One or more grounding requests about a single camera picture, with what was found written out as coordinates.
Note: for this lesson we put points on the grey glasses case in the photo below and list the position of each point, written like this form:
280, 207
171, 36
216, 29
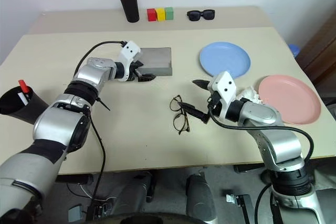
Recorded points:
157, 60

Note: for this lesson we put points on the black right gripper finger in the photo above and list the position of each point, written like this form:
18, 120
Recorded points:
202, 84
193, 111

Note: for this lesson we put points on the yellow cube block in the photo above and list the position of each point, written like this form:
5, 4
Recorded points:
161, 15

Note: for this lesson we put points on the red cube block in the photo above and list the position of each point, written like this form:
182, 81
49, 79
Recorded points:
151, 15

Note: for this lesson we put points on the red capped marker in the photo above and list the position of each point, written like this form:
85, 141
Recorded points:
23, 86

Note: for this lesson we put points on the blue plate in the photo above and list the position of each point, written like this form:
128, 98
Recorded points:
225, 58

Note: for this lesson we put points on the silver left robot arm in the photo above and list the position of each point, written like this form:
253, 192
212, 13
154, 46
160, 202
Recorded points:
60, 121

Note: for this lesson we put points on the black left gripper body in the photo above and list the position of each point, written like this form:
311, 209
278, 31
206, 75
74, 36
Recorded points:
133, 74

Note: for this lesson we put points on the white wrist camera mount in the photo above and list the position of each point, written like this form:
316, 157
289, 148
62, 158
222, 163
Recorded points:
223, 84
129, 49

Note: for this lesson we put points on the black curved rim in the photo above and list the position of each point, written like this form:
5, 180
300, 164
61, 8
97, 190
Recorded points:
147, 216

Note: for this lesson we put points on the brown wooden cabinet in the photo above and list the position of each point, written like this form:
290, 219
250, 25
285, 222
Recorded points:
320, 51

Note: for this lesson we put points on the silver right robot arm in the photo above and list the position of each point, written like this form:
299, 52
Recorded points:
275, 140

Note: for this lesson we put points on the white crumpled tissue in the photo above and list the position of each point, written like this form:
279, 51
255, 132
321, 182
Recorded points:
249, 93

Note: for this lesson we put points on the metal floor bracket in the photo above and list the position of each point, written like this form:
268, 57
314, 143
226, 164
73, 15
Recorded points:
240, 201

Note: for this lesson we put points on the wide black cup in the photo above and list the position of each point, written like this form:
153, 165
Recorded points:
23, 111

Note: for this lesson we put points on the green cube block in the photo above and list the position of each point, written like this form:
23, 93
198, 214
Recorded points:
169, 13

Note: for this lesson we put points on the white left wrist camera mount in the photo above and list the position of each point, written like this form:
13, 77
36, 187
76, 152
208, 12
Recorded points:
129, 49

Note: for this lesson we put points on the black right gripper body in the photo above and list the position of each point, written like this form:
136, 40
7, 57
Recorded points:
214, 102

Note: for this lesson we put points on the dark grey rounded shape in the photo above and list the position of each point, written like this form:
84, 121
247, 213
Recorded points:
200, 197
134, 190

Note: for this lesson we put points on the tall black cup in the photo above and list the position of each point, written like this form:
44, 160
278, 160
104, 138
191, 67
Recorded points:
130, 9

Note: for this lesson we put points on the pink plate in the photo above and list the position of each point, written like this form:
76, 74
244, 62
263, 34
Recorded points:
288, 100

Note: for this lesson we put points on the grey foot pedal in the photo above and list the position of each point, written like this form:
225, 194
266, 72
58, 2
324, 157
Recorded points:
75, 213

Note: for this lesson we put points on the black sunglasses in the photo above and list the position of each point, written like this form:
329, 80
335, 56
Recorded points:
195, 15

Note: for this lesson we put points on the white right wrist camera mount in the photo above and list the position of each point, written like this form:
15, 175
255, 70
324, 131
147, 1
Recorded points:
223, 84

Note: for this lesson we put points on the black table frame bar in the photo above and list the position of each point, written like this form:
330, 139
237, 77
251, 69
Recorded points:
76, 179

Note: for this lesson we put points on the tortoiseshell round eyeglasses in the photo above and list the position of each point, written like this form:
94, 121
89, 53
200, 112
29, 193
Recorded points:
184, 127

